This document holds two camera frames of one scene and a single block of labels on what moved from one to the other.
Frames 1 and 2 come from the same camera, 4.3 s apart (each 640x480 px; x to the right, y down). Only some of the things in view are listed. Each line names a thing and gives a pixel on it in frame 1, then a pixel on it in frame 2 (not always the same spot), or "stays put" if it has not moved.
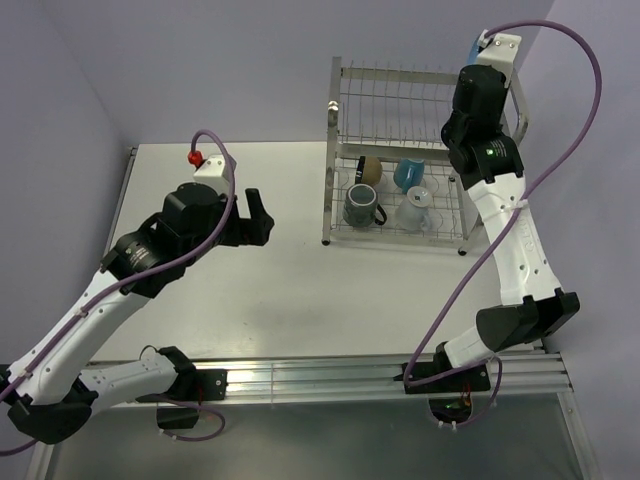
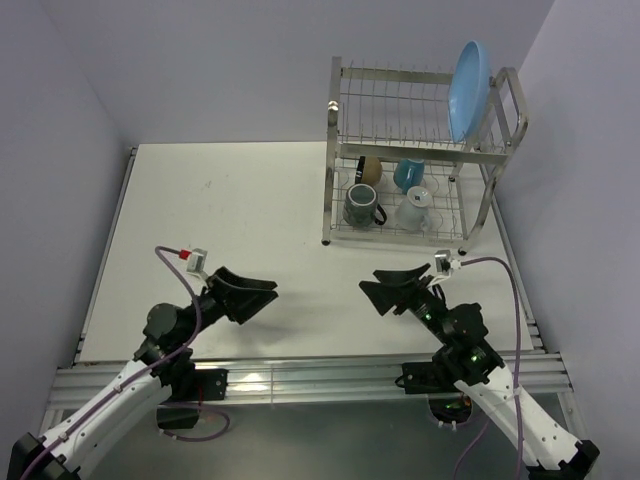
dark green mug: [361, 205] stays put
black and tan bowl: [369, 171] stays put
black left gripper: [248, 230] to [239, 303]
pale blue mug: [413, 213] stays put
